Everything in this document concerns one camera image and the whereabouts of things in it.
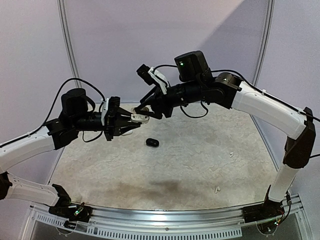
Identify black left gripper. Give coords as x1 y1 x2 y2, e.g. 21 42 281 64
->
72 106 141 141

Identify white oval charging case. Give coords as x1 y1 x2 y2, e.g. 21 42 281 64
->
121 130 133 137

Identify small white charging case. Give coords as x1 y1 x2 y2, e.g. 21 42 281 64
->
130 107 150 125

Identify black oval charging case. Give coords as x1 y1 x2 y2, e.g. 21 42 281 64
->
145 138 160 148

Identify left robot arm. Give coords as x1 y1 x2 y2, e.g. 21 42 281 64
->
0 88 142 222

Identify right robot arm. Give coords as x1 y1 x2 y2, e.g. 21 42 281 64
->
135 50 316 226

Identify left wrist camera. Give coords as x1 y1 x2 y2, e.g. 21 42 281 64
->
100 96 121 126

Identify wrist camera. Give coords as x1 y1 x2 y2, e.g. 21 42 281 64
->
100 96 121 126
136 64 170 95

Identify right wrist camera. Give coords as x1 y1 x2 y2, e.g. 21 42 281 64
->
136 64 170 95

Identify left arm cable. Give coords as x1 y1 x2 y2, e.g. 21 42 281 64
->
0 77 106 147

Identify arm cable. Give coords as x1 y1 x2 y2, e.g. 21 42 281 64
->
149 64 320 158
0 77 106 147

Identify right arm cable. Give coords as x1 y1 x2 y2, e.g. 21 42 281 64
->
149 64 320 158

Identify aluminium table front rail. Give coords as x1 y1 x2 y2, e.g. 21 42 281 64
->
22 194 312 240

